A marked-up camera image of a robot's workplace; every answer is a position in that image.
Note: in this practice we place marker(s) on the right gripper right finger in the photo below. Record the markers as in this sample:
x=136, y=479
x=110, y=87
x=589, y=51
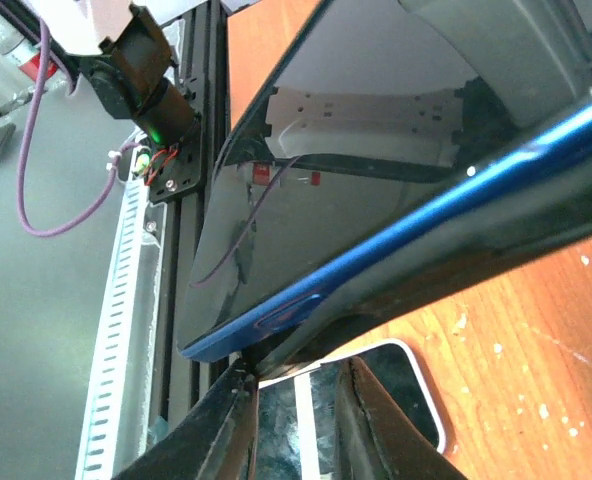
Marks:
x=374, y=439

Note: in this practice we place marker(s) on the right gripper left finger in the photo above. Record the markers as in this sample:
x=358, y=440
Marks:
x=218, y=438

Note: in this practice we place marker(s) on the blue smartphone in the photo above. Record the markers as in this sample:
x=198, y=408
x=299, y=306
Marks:
x=383, y=121

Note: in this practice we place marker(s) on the black phone case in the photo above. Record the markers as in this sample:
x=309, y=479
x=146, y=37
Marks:
x=464, y=252

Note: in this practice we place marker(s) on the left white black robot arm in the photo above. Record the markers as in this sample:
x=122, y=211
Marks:
x=120, y=49

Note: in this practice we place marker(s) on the phone in lilac case tilted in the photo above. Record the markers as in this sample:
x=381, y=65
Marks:
x=297, y=418

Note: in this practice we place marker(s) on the metal sheet front panel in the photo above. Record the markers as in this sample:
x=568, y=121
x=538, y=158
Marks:
x=51, y=290

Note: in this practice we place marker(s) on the light blue slotted cable duct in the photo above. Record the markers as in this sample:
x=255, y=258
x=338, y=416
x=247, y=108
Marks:
x=116, y=419

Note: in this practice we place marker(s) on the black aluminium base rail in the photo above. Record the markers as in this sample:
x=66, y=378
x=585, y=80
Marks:
x=178, y=383

